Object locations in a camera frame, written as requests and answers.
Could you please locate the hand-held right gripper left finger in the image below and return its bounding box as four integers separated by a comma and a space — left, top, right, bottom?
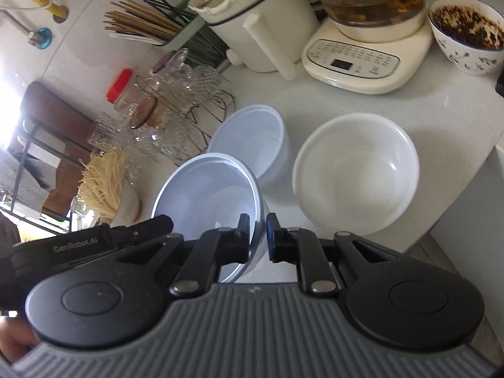
103, 213, 253, 299

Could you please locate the person's left hand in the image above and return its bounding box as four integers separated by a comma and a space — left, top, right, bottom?
0, 316, 38, 363

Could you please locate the bundle of dried noodles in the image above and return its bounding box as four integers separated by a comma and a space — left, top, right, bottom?
77, 152, 131, 221

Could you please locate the textured glass tumbler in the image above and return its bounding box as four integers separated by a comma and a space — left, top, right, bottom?
87, 112, 131, 153

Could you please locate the bundle of chopsticks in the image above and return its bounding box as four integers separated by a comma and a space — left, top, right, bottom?
103, 0, 198, 45

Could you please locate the glass kettle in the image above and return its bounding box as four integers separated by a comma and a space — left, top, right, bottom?
303, 0, 428, 42

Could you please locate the plain white ceramic bowl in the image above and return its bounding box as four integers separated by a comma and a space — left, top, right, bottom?
292, 113, 420, 234

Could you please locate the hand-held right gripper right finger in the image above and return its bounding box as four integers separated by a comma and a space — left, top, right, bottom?
266, 213, 398, 298

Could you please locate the red lid glass jar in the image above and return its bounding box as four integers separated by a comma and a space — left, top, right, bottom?
107, 68, 158, 127

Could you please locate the cream kettle base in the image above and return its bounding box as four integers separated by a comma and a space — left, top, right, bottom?
301, 10, 434, 95

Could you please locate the green chopstick holder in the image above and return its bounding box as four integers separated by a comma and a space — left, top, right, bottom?
155, 2, 230, 69

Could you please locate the translucent plastic bowl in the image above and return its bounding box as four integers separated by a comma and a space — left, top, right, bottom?
207, 104, 293, 186
151, 153, 270, 284

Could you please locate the blue pipe flange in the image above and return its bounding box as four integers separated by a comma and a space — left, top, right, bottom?
27, 27, 53, 51

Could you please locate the black dish rack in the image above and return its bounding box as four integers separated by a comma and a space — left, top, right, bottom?
10, 117, 92, 221

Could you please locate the white electric pot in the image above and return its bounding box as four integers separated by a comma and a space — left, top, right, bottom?
188, 0, 319, 80

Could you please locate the wire cup rack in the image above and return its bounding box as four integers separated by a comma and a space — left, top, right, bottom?
132, 75, 237, 166

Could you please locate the white noodle bowl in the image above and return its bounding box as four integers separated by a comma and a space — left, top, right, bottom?
114, 188, 143, 224

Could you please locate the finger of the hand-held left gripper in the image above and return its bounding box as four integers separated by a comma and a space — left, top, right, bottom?
131, 216, 174, 242

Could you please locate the group of clear glass cups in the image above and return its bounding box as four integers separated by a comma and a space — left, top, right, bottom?
130, 49, 231, 164

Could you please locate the patterned bowl of tea leaves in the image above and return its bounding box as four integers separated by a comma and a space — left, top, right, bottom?
428, 0, 504, 76

